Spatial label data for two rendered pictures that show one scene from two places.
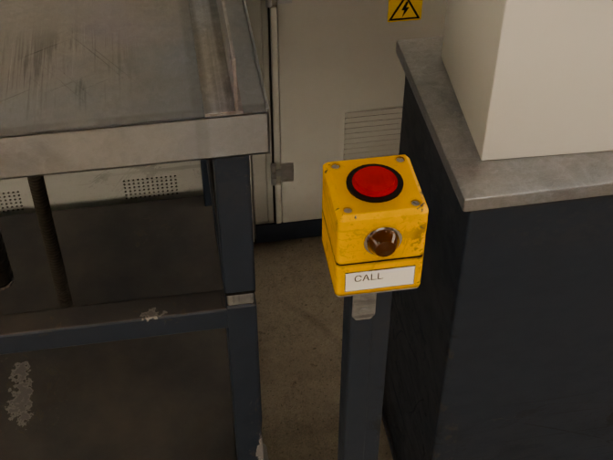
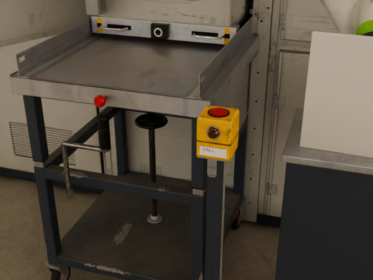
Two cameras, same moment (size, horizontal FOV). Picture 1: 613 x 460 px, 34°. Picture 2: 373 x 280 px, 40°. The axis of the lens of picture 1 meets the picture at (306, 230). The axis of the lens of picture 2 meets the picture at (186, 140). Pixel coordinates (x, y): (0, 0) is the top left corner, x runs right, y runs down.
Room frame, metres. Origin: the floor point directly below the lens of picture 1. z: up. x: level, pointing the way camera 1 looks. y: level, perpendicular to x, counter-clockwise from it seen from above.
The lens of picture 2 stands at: (-0.30, -0.47, 1.36)
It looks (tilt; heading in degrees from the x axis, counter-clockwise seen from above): 27 degrees down; 27
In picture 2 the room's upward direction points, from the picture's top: straight up
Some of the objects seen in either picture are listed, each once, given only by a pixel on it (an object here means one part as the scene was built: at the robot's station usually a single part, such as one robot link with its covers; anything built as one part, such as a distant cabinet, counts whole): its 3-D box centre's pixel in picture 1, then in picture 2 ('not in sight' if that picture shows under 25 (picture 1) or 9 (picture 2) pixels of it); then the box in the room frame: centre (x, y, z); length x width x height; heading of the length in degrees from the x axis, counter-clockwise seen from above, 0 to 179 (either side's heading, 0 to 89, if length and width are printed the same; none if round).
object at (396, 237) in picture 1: (384, 245); (212, 134); (0.62, -0.07, 0.87); 0.03 x 0.01 x 0.03; 99
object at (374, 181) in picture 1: (374, 185); (218, 113); (0.66, -0.06, 0.90); 0.04 x 0.04 x 0.02
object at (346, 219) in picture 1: (372, 224); (217, 133); (0.66, -0.06, 0.85); 0.08 x 0.08 x 0.10; 9
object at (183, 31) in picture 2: not in sight; (163, 28); (1.27, 0.42, 0.90); 0.54 x 0.05 x 0.06; 99
